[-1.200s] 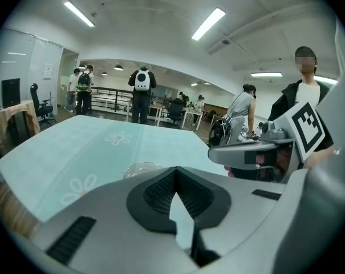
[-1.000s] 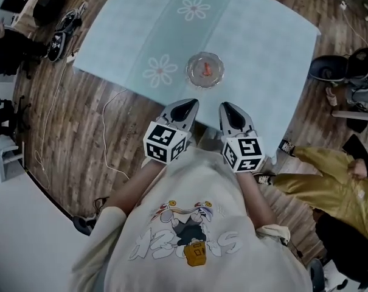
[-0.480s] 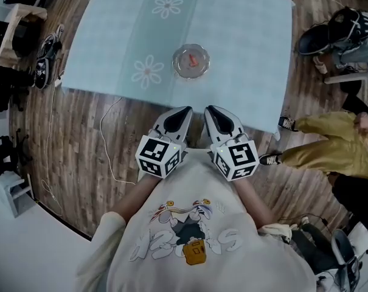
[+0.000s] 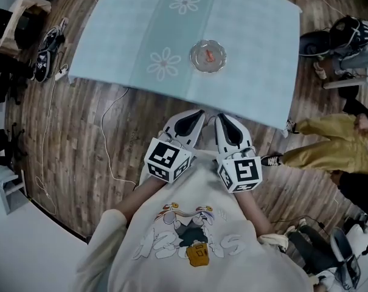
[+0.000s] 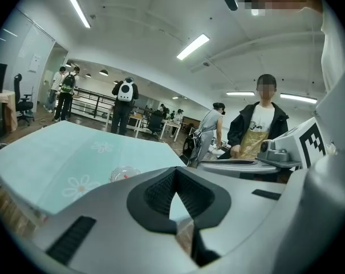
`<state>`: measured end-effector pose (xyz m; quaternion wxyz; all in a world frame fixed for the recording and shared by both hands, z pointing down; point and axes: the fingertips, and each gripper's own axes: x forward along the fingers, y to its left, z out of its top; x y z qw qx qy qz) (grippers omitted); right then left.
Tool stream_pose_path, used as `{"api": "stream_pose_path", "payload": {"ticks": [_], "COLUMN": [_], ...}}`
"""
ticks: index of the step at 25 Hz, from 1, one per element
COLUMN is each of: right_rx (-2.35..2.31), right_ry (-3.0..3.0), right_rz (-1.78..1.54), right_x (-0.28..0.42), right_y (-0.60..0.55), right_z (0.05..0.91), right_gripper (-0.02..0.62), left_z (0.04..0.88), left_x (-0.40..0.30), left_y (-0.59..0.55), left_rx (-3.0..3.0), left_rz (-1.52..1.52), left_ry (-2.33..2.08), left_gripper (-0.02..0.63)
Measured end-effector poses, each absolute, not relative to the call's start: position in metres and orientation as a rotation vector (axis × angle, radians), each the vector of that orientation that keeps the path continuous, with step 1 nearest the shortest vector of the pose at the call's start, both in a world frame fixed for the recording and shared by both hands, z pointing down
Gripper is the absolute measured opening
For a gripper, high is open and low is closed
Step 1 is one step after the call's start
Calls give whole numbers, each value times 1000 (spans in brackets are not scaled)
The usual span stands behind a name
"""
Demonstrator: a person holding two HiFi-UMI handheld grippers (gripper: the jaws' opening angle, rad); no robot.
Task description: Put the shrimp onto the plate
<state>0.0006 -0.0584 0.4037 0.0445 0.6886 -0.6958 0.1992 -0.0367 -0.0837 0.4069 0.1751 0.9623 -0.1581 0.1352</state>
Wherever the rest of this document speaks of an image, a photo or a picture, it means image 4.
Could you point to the person's left forearm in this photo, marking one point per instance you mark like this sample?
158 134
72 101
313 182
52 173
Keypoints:
141 196

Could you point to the black grey office chair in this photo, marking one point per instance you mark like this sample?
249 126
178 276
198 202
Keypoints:
338 245

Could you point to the black white sneaker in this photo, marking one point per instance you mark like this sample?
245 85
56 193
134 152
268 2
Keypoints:
43 62

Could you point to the brown cardboard box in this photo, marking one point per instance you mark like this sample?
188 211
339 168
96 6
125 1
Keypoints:
25 8

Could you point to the white shelf unit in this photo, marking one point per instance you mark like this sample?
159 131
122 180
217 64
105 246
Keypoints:
10 190

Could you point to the white power strip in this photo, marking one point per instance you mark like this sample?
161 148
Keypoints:
61 74

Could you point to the person's right forearm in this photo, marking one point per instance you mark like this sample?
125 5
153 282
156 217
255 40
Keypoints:
253 211

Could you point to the cream printed shirt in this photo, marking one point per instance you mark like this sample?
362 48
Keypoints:
186 269

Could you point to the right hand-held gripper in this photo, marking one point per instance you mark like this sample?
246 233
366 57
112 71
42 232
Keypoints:
244 172

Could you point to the small orange object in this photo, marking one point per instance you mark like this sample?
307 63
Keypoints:
209 55

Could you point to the light blue floral tablecloth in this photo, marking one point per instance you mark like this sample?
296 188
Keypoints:
247 71

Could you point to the glass plate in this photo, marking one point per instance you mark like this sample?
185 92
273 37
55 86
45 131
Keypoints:
199 62

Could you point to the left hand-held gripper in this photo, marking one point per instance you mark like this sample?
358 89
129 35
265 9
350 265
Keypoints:
165 160

